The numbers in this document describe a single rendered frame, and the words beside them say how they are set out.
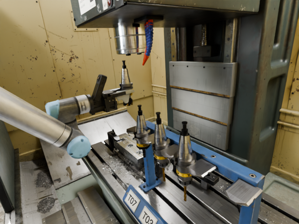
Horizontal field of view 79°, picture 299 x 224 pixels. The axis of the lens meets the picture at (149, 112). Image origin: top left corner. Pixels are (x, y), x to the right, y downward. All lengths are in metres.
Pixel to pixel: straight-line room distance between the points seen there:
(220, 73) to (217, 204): 0.64
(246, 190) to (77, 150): 0.49
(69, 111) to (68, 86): 1.07
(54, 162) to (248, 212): 1.41
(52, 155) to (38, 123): 1.10
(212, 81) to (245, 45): 0.24
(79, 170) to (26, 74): 0.86
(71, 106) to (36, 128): 0.18
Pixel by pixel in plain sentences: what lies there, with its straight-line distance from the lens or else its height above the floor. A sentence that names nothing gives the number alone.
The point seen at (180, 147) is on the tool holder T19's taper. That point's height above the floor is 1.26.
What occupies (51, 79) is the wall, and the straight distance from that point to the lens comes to 1.78.
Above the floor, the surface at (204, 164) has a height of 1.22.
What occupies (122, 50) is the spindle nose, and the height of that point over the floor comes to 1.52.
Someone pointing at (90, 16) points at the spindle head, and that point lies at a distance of 0.72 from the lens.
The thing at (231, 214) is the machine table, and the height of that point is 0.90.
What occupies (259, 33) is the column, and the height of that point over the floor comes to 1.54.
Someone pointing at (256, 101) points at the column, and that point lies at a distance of 1.06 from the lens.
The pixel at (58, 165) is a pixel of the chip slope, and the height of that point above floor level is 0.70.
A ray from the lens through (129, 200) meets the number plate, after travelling 0.83.
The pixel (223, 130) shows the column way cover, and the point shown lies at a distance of 1.15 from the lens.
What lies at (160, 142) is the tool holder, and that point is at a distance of 0.58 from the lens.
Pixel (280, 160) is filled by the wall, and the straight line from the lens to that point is 1.54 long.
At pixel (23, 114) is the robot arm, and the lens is 0.61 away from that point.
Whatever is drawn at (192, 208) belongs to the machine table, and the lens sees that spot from 0.84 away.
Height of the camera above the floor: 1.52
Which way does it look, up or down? 20 degrees down
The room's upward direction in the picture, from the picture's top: 4 degrees counter-clockwise
